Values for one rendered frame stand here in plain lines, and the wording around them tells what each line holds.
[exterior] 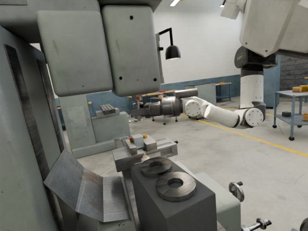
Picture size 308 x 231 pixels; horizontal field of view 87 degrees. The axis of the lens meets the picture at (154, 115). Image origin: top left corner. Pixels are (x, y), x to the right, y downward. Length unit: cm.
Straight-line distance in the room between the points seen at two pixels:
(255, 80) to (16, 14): 87
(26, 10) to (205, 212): 70
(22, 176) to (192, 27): 863
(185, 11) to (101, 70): 839
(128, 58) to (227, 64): 921
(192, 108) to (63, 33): 51
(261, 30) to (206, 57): 831
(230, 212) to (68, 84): 90
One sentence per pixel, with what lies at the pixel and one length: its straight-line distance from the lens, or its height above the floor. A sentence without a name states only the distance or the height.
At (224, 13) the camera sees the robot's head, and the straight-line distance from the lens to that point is 81.
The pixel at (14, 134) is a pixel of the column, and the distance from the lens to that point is 55.
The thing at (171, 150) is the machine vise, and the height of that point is 96.
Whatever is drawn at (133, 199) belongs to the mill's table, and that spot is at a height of 93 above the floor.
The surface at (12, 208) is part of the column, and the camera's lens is 62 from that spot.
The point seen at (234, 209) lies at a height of 70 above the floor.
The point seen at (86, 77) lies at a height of 139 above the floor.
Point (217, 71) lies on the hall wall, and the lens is 930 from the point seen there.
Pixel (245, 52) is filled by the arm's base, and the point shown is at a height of 143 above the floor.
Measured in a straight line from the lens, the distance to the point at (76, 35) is 61.
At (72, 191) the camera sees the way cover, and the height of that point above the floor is 99.
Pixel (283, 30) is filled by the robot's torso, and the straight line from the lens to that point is 67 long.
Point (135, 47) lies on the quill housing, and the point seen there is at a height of 148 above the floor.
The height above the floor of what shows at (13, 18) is 158.
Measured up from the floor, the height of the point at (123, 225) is 84.
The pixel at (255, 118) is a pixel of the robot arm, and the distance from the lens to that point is 78.
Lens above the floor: 135
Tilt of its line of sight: 12 degrees down
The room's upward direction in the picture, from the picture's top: 7 degrees counter-clockwise
